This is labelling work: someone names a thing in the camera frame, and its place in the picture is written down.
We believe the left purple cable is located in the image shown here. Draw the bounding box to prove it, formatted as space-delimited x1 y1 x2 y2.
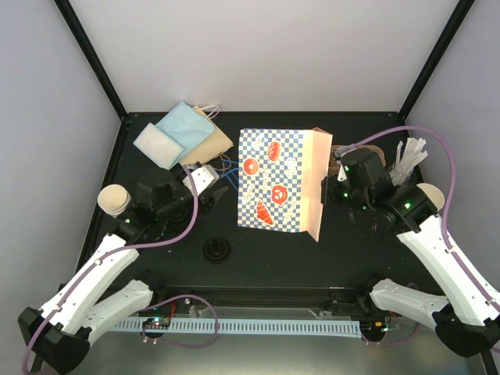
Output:
21 166 200 375

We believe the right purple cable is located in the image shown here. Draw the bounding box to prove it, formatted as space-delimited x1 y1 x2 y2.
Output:
334 126 500 309

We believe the circuit board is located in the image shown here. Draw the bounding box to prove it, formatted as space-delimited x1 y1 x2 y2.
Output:
359 320 400 334
142 317 171 330

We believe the brown kraft paper bag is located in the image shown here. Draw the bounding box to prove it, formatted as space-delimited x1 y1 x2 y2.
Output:
180 105 234 166

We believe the white napkin pack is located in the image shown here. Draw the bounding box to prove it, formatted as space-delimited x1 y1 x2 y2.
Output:
133 123 184 170

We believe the glass of wrapped straws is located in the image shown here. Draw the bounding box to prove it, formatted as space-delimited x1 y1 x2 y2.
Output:
389 137 428 187

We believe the blue slotted cable duct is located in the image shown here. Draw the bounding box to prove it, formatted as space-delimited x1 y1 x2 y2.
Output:
116 316 361 338

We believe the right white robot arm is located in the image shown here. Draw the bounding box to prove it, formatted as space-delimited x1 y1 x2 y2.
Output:
322 146 499 358

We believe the right paper cup stack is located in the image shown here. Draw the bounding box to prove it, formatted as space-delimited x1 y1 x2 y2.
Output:
417 183 445 211

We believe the brown pulp cup carrier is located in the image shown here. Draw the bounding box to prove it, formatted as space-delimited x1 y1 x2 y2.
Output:
328 145 387 176

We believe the paper cup stack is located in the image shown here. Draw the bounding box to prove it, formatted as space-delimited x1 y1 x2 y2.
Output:
97 184 131 218
417 183 445 211

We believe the black cup lid front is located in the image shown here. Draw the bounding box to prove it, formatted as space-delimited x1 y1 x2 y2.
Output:
203 237 230 263

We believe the checkered pastry paper bag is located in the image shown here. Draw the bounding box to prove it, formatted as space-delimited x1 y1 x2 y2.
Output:
235 128 333 241

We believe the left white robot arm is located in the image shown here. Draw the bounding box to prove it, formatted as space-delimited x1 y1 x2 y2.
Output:
18 163 225 374

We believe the purple cable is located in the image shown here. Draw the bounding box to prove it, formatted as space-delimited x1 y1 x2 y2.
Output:
334 126 500 309
21 166 200 375

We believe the light blue paper bag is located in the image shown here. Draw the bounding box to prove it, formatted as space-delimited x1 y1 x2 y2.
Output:
155 102 215 163

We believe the left paper cup stack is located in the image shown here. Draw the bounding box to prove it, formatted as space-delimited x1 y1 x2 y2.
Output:
97 184 131 218

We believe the left circuit board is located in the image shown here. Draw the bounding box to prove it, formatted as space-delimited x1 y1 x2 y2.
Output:
142 317 171 330

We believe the right circuit board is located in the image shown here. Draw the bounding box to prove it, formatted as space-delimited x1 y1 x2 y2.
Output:
359 320 400 334

